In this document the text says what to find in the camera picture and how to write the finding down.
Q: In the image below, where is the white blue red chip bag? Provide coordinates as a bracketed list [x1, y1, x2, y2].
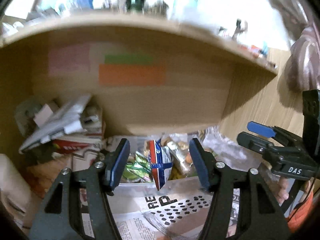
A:
[146, 140, 173, 191]

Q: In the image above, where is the green sticky note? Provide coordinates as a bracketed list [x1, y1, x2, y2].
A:
[104, 54, 154, 64]

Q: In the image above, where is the pink sticky note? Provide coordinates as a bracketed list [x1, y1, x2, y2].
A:
[48, 44, 90, 76]

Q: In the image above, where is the pink striped curtain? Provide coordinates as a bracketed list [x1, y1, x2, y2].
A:
[268, 0, 319, 92]

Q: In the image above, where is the green pea snack packet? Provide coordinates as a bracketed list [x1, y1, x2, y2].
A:
[122, 151, 153, 183]

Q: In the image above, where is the wooden shelf board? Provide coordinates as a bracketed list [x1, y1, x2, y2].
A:
[1, 11, 278, 75]

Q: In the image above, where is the clear plastic storage bin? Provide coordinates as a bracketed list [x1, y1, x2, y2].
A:
[110, 126, 262, 214]

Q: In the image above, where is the stack of books and papers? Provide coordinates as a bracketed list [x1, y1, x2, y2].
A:
[19, 94, 105, 154]

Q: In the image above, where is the orange sticky note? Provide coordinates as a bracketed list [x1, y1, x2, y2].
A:
[98, 64, 166, 86]

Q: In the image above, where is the newspaper print cloth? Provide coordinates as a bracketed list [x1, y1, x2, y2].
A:
[24, 129, 276, 240]

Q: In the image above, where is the person's hand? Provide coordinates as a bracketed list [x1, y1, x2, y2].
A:
[274, 175, 312, 205]

